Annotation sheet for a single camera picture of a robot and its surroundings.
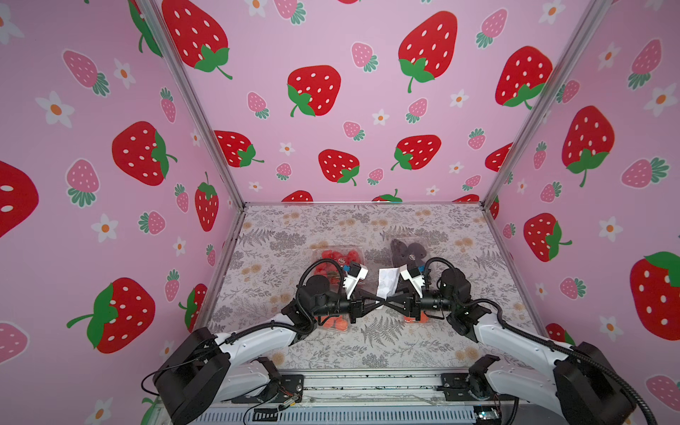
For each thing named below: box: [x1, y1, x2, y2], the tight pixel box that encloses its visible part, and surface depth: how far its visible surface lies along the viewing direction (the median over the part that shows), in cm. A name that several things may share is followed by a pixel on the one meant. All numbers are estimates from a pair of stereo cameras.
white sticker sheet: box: [376, 267, 401, 301], surface depth 70 cm
